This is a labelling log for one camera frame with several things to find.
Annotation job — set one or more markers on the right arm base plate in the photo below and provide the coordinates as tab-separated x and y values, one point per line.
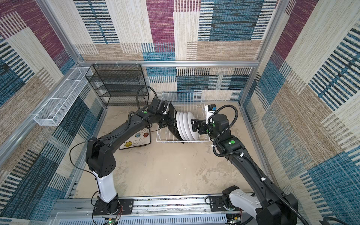
217	204

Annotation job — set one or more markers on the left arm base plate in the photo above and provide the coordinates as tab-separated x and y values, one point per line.
123	206

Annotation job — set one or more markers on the white mesh wall basket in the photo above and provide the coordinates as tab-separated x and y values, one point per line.
59	104

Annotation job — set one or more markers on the black wire shelf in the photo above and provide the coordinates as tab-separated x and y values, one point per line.
118	84

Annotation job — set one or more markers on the white wire dish rack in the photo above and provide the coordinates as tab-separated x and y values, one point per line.
188	106

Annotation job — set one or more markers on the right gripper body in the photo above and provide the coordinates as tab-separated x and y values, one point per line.
204	128

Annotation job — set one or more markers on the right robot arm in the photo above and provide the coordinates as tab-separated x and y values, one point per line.
270	205

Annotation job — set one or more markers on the white round plate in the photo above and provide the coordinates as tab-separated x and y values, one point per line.
178	121
189	117
195	134
186	127

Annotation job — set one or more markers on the floral square plate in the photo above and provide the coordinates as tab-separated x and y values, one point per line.
173	129
141	138

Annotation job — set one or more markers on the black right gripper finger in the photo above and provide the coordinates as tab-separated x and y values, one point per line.
195	122
195	127

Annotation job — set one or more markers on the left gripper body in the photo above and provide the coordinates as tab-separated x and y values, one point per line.
165	120

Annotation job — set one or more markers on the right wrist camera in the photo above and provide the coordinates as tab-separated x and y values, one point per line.
210	110

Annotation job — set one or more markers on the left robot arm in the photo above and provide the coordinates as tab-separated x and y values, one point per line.
99	154

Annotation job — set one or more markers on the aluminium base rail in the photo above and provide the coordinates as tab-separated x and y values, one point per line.
148	210

